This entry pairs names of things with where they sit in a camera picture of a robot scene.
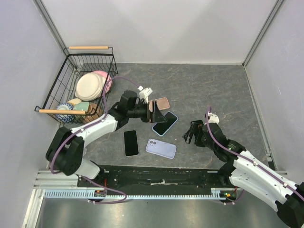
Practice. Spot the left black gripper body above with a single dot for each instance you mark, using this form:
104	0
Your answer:
146	116

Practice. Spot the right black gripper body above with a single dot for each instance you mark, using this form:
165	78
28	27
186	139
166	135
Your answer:
200	140

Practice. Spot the light blue phone case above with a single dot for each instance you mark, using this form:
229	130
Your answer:
175	117

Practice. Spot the blue phone black screen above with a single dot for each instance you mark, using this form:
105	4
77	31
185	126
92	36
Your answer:
165	124

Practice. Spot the pink phone case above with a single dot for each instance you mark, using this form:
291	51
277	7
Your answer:
162	104

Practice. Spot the white phone black screen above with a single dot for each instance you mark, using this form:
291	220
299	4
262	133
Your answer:
130	143

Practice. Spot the purple phone case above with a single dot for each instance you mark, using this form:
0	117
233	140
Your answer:
160	148

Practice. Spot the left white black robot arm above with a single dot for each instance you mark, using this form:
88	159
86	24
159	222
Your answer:
65	153

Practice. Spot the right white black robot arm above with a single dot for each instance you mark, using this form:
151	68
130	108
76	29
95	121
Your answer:
242	169

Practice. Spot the pink plate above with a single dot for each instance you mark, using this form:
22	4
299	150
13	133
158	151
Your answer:
107	80

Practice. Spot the brown cup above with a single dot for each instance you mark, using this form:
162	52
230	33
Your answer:
94	112

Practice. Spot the green cup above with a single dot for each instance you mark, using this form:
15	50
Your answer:
82	106

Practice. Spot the cream plate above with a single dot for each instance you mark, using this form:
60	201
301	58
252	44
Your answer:
89	87

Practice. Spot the cream small bowl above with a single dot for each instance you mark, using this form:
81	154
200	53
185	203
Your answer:
74	101

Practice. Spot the blue patterned bowl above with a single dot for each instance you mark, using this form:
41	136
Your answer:
65	118

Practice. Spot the grey cable duct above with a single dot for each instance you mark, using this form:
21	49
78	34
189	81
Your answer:
93	195

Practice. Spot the black wire basket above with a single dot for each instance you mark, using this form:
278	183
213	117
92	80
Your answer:
64	86

